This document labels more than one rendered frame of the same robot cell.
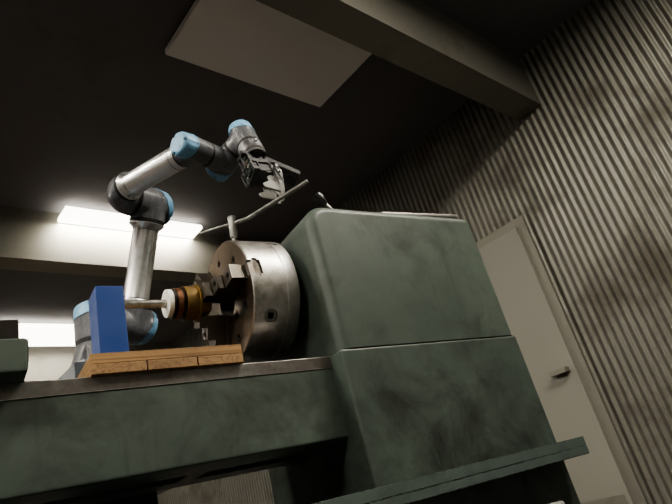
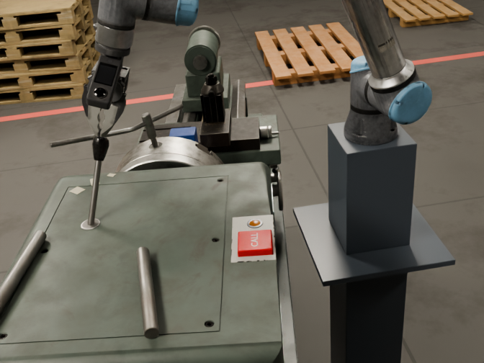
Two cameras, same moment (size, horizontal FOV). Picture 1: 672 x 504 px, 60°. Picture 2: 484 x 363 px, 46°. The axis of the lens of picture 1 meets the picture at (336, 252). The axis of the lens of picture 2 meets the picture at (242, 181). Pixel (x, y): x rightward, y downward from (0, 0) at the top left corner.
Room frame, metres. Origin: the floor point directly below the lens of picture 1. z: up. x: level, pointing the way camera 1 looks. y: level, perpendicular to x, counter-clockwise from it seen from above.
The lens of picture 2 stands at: (2.37, -0.58, 1.86)
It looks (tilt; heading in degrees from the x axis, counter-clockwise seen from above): 31 degrees down; 131
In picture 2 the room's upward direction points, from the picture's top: 6 degrees counter-clockwise
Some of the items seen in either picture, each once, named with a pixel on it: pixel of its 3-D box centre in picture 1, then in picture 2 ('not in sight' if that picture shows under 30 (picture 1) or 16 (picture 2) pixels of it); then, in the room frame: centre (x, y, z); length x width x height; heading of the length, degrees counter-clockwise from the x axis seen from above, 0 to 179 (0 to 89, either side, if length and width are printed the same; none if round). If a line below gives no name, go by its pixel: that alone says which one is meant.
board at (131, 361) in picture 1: (147, 385); not in sight; (1.23, 0.48, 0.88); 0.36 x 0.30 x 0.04; 37
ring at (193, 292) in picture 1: (189, 303); not in sight; (1.31, 0.38, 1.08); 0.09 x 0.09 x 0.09; 37
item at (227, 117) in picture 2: not in sight; (216, 127); (1.10, 0.78, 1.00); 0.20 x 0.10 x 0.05; 127
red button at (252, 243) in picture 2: not in sight; (255, 244); (1.85, 0.04, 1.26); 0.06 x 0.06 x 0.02; 37
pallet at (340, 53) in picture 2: not in sight; (310, 52); (-0.51, 3.94, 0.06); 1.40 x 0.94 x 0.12; 136
